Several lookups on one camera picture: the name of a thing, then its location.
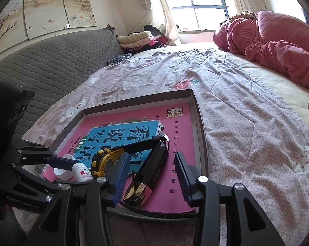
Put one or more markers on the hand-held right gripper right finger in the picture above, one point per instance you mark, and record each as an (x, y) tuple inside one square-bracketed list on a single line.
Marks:
[(182, 179)]

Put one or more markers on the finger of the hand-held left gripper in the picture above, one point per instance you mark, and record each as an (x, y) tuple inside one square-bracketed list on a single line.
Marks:
[(36, 183), (64, 162)]

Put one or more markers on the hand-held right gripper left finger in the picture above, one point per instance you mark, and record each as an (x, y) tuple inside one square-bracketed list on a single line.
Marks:
[(120, 179)]

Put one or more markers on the white ribbed round holder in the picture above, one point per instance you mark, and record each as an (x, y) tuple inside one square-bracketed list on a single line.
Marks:
[(63, 174)]

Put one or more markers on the white pill bottle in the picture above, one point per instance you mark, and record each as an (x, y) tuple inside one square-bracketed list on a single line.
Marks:
[(80, 173)]

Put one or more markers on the yellow black tape measure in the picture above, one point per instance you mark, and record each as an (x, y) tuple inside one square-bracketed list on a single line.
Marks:
[(103, 158)]

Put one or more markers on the dark cardboard box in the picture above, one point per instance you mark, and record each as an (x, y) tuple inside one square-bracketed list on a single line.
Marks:
[(199, 133)]

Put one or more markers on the pink floral bedsheet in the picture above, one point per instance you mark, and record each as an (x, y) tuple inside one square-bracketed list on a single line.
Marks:
[(234, 107)]

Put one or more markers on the grey quilted headboard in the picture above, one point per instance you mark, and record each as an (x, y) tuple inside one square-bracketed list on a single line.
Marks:
[(54, 64)]

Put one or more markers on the pile of folded clothes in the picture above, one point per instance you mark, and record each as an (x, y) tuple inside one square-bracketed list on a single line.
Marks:
[(136, 39)]

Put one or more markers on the window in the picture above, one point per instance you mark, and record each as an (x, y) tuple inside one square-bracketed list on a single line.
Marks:
[(208, 18)]

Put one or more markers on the pink quilt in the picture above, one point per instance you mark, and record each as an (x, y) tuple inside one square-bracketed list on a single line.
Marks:
[(272, 38)]

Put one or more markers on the floral wall painting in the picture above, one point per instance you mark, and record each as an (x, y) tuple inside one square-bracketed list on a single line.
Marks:
[(41, 5)]

